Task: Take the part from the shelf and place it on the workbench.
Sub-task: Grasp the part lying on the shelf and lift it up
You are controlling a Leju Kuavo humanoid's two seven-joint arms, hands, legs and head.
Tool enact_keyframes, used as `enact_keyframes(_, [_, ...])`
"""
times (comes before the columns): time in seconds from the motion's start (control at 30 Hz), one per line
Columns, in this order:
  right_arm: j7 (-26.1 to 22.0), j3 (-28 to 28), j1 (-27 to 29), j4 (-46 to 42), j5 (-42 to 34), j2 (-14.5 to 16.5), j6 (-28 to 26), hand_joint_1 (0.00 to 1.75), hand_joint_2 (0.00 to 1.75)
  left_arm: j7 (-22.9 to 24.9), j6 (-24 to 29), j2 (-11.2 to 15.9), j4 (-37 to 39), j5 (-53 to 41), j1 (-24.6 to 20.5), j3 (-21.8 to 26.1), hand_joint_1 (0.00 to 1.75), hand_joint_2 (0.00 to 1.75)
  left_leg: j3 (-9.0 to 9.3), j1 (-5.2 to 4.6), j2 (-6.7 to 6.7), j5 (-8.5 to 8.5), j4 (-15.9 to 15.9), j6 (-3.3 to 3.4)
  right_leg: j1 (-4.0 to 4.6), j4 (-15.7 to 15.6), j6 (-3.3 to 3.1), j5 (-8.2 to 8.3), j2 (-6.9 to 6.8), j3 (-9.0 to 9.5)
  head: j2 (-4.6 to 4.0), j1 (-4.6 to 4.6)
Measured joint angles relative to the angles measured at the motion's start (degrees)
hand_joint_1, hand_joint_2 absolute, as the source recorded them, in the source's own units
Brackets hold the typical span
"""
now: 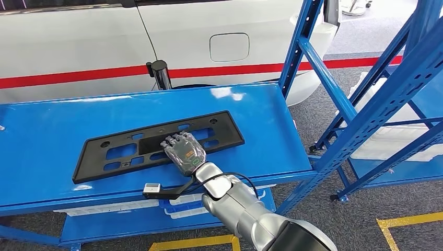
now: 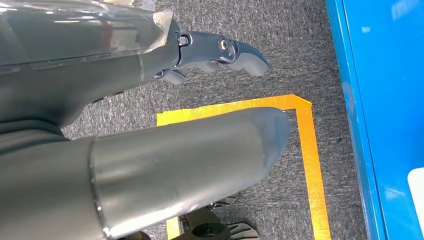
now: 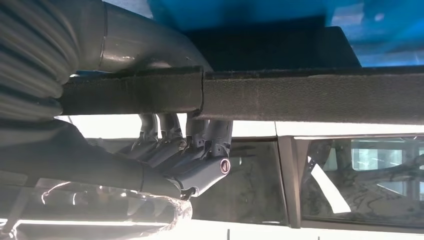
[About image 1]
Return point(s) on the black plastic bracket panel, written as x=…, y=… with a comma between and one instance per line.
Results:
x=90, y=166

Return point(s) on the blue plastic crate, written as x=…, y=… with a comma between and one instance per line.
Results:
x=180, y=206

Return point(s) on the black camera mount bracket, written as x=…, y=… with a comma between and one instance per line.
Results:
x=169, y=194

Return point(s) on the white plastic crate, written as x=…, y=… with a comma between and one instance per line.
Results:
x=187, y=199
x=104, y=208
x=187, y=213
x=387, y=145

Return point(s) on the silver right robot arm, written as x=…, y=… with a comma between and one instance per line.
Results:
x=242, y=211

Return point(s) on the red barrier belt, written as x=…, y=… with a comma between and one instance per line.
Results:
x=242, y=69
x=69, y=78

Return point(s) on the chrome stanchion post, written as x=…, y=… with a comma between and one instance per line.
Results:
x=161, y=74

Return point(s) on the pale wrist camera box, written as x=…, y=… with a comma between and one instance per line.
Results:
x=152, y=188

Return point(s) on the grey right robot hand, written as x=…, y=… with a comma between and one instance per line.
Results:
x=185, y=154

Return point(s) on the blue metal shelf rack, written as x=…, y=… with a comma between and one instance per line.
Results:
x=52, y=138
x=391, y=171

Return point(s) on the white car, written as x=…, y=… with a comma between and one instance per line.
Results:
x=86, y=38

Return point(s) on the white round floor base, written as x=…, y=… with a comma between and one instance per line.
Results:
x=353, y=10

